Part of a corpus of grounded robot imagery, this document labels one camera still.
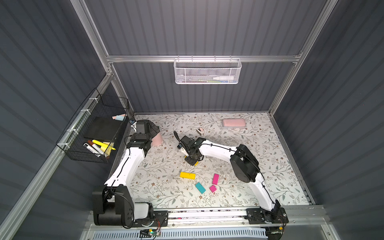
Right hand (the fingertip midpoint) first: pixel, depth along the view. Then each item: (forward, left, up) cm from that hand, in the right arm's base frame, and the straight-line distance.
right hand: (190, 161), depth 94 cm
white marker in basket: (-9, +43, +29) cm, 52 cm away
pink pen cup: (+12, +22, +6) cm, 26 cm away
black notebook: (+2, +42, +30) cm, 52 cm away
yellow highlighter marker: (-6, +39, +28) cm, 49 cm away
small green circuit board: (-37, +18, -1) cm, 42 cm away
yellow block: (-5, -4, +7) cm, 9 cm away
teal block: (-16, -6, -1) cm, 18 cm away
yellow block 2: (-10, -1, 0) cm, 10 cm away
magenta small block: (-17, -13, -1) cm, 21 cm away
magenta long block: (-11, -15, -1) cm, 19 cm away
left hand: (+9, +23, +20) cm, 32 cm away
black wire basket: (-9, +48, +35) cm, 60 cm away
